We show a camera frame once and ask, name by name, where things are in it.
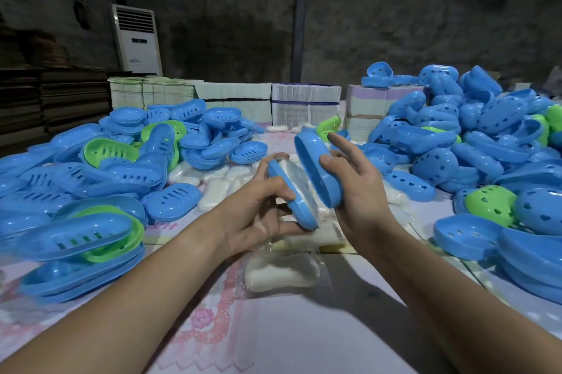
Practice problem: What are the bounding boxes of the person's left hand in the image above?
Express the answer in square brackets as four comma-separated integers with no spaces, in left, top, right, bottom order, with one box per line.
[206,153,309,257]

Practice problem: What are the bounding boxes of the person's right hand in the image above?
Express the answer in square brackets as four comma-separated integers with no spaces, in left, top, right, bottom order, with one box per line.
[319,132,389,249]

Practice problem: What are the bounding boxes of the blue soap dish lid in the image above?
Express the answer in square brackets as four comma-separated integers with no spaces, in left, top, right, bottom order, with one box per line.
[294,130,343,210]

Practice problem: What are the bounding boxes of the blue soap dish base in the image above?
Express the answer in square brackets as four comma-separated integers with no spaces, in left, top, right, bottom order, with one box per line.
[267,159,321,231]

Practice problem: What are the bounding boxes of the person's right forearm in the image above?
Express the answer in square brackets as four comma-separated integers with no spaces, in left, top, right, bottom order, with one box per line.
[350,219,562,374]

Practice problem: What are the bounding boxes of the person's left forearm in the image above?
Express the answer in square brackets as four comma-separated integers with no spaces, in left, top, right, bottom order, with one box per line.
[0,210,230,374]

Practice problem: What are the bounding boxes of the clear wrapped soap bar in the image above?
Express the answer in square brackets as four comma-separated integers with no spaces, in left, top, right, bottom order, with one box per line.
[279,219,348,252]
[279,160,320,219]
[243,251,324,294]

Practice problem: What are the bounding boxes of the heap of wrapped white soaps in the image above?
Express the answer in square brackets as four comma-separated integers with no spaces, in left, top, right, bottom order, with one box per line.
[167,159,267,213]

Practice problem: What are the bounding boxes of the pale pink carton stack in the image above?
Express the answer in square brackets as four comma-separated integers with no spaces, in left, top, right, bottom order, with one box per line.
[344,84,426,143]

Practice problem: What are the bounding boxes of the white carton stack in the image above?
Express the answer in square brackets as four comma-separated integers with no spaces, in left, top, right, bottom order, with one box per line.
[193,81,273,125]

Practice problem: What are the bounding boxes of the green slotted soap tray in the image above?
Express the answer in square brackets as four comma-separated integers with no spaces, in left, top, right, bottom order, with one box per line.
[83,138,141,169]
[140,119,188,143]
[69,205,146,264]

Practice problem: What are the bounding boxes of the pink printed table cover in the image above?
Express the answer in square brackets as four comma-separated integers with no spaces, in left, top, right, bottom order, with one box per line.
[0,128,562,374]

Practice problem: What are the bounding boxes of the green-edged paper bundle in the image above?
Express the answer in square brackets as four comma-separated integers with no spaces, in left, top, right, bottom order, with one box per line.
[142,76,197,107]
[108,77,145,109]

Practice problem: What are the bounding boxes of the pile of blue heart-holed covers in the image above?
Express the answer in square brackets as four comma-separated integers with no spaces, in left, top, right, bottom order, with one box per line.
[360,61,562,305]

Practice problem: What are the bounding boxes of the pile of blue slotted trays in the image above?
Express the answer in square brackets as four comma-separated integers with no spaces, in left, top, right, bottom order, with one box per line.
[0,99,269,305]

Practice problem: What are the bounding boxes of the grey steel column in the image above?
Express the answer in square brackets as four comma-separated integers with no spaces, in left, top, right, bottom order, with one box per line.
[289,0,311,85]

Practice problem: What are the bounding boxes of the white standing air conditioner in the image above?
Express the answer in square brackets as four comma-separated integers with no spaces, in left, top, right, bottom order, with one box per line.
[111,4,163,77]

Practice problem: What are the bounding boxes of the stacks of brown cardboard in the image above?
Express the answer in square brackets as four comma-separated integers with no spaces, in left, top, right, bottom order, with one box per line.
[0,26,111,148]

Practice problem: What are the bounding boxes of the strapped white paper bundle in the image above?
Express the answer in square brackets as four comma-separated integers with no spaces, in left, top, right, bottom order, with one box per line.
[270,83,342,129]

